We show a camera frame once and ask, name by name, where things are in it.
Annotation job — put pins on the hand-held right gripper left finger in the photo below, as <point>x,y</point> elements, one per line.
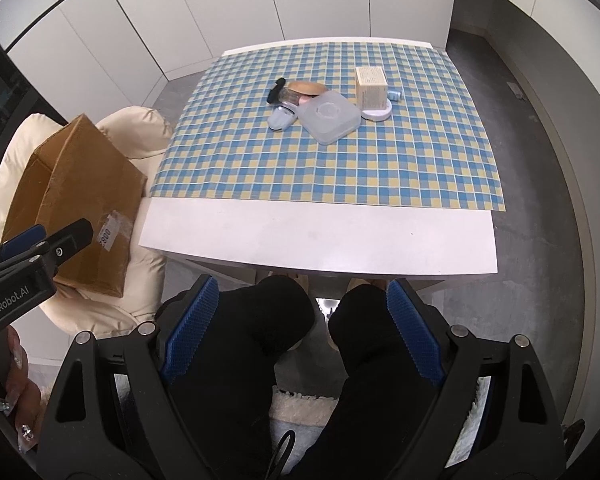
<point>190,330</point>

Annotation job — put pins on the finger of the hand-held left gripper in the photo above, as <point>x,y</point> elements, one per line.
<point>22,240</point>
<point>70,241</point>

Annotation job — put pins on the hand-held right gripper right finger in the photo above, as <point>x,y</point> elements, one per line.
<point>415,330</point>

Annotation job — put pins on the brown cardboard box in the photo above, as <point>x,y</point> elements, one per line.
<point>80,180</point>

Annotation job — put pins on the white round compact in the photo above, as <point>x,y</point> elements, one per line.
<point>378,113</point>

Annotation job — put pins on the translucent square plastic box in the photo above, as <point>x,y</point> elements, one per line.
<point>328,117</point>

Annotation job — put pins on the pale blue plastic case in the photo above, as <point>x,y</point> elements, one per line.
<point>282,119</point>

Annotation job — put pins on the small purple capped vial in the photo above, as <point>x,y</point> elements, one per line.
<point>394,94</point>

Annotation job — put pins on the clear bottle pink cap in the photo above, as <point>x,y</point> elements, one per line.
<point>292,98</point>

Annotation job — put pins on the person's left hand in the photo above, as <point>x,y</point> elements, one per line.
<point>22,390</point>

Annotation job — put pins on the person's right leg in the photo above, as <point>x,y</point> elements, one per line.
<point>380,385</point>

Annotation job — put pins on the beige slipper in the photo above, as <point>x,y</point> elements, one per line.
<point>365,285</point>

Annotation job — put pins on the cream cushioned chair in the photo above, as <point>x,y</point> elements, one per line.
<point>125,125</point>

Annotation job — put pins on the grey fleece robe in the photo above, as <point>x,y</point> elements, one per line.
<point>300,407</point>

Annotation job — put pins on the blue yellow checkered tablecloth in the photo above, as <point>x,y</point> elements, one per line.
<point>330,175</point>

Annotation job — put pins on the black makeup puff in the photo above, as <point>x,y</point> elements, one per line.
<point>278,91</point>

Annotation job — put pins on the white wardrobe cabinets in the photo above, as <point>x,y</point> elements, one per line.
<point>180,10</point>

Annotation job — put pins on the small floor socket plate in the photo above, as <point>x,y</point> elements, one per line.
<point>515,91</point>

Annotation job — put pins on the tan makeup puff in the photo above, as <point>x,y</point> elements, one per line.
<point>307,87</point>

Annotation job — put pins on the black glass wall panel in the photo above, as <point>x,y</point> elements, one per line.
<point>0,100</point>

